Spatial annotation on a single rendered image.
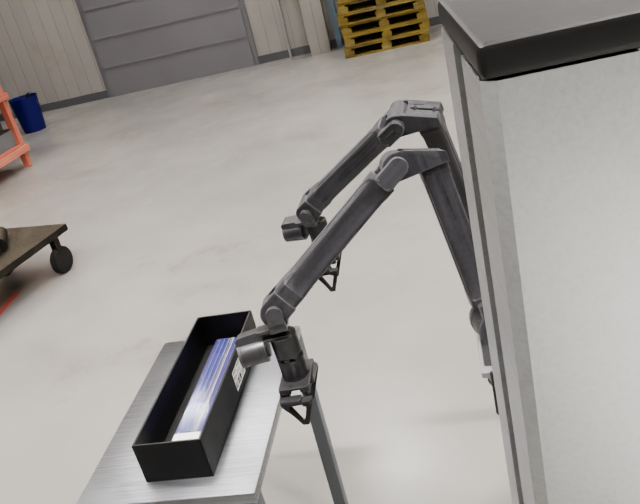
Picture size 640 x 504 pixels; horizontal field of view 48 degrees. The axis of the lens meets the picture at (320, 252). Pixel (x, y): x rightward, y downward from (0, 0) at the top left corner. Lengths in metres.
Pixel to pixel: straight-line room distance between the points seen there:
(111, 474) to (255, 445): 0.37
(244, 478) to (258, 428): 0.17
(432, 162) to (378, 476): 1.66
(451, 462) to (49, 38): 10.77
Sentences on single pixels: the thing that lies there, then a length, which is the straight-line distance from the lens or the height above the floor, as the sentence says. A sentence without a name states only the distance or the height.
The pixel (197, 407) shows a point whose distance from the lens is 1.96.
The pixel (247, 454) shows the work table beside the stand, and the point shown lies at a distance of 1.82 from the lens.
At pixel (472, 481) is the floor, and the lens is 2.76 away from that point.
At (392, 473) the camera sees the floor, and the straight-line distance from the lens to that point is 2.85.
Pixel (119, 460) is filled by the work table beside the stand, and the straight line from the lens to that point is 1.98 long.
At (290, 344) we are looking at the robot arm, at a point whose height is 1.15.
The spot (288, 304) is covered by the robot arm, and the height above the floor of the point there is 1.23.
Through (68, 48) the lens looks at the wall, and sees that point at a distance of 12.57.
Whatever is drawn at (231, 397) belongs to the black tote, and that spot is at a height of 0.85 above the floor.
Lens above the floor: 1.92
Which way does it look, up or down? 25 degrees down
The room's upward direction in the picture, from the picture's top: 14 degrees counter-clockwise
